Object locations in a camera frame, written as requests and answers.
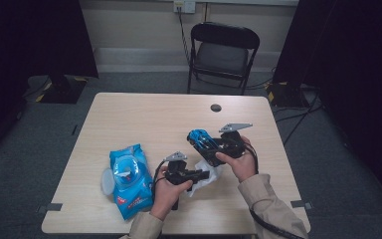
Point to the blue toy car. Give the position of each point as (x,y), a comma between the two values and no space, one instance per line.
(199,136)

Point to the person's left hand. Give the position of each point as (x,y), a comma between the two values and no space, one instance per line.
(165,199)

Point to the black table grommet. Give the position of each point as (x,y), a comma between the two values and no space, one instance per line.
(216,108)

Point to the black curtain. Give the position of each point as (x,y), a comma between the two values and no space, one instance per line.
(30,40)
(361,66)

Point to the grey tape strip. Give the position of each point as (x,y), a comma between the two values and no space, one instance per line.
(300,204)
(51,207)

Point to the black folding chair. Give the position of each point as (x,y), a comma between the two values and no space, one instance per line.
(224,35)

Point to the white wet wipe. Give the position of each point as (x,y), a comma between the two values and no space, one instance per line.
(212,172)

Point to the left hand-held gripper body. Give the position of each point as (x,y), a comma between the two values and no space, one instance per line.
(177,172)

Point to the white wall outlet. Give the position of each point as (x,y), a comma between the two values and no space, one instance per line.
(185,6)

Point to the person's right hand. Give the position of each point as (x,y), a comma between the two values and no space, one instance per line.
(243,166)

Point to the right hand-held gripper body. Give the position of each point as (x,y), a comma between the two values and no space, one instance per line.
(233,144)

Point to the blue wet wipes pack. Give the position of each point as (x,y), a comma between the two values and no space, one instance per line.
(131,199)

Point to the black stand base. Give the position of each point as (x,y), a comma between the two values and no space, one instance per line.
(285,96)
(63,91)

